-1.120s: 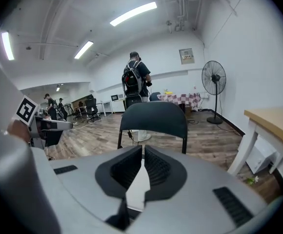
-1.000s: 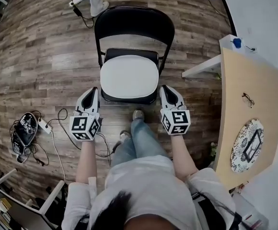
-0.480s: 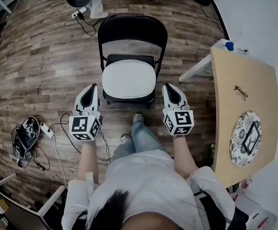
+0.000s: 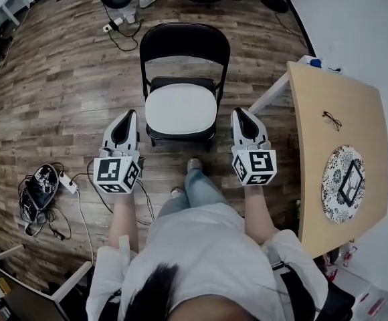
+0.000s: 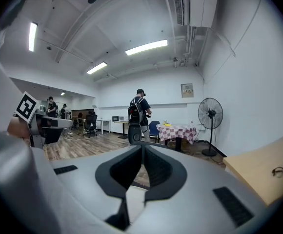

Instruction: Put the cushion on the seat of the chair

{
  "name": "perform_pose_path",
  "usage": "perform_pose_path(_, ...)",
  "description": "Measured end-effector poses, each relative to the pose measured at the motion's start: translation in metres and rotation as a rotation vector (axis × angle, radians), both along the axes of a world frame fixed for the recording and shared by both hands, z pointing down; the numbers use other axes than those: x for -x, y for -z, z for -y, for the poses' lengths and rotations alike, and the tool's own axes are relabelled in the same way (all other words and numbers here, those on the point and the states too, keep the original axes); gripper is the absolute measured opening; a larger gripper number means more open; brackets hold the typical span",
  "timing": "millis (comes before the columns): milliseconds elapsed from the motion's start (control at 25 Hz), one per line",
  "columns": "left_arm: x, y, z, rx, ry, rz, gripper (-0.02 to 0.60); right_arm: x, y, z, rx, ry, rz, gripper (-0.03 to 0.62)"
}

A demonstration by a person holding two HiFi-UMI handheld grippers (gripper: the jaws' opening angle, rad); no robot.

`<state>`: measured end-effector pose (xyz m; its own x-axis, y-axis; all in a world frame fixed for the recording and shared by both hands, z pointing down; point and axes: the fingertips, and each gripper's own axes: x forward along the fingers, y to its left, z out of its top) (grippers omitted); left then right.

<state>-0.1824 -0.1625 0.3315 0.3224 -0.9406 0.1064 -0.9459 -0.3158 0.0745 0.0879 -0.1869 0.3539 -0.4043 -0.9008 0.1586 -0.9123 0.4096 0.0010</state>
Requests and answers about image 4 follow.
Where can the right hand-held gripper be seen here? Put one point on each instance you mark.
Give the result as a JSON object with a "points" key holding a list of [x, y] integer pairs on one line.
{"points": [[256, 164]]}

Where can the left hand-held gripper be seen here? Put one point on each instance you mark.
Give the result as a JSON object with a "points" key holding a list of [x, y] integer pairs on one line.
{"points": [[112, 170]]}

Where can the white seat cushion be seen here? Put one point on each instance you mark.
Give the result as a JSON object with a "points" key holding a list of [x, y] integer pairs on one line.
{"points": [[180, 109]]}

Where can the black folding chair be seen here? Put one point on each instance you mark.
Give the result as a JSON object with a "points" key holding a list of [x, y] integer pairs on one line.
{"points": [[184, 42]]}

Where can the person's right forearm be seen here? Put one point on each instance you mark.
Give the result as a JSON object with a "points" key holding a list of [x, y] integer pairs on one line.
{"points": [[259, 212]]}

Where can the black shoulder bag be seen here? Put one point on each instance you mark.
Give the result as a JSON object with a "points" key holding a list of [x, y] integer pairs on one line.
{"points": [[301, 293]]}

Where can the person's left forearm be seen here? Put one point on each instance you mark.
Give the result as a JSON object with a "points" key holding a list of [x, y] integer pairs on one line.
{"points": [[124, 219]]}

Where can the plain white power strip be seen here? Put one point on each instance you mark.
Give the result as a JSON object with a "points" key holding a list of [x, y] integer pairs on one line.
{"points": [[69, 183]]}

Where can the person's grey shoe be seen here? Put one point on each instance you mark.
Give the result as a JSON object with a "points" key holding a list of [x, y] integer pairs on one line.
{"points": [[176, 192], [194, 164]]}

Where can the person's blue jeans legs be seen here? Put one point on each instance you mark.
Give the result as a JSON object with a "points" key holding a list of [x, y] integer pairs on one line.
{"points": [[199, 189]]}

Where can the round floral patterned plate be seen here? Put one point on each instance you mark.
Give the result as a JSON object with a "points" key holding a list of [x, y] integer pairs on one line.
{"points": [[332, 182]]}

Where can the black-rimmed eyeglasses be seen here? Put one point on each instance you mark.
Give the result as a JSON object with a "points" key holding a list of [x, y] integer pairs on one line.
{"points": [[332, 120]]}

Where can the light wooden table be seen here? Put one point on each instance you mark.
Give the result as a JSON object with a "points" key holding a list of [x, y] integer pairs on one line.
{"points": [[317, 99]]}

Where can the person's white shirt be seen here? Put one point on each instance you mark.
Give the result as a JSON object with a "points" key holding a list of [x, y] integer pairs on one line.
{"points": [[200, 246]]}

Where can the blue small object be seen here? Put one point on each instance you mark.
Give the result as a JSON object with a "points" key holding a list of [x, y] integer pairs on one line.
{"points": [[315, 62]]}

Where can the red small tool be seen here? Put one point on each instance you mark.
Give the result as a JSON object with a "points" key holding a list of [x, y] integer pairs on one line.
{"points": [[349, 254]]}

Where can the white power strip with plugs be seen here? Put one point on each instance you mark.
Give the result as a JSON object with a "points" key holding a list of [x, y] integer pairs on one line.
{"points": [[113, 24]]}

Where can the grey desk with white edge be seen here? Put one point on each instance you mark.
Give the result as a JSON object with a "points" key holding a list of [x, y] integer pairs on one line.
{"points": [[26, 299]]}

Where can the clear plastic storage box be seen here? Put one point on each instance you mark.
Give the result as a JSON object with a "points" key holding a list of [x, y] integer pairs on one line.
{"points": [[378, 304]]}

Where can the black picture frame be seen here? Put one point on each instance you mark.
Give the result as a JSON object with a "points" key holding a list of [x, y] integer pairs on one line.
{"points": [[345, 192]]}

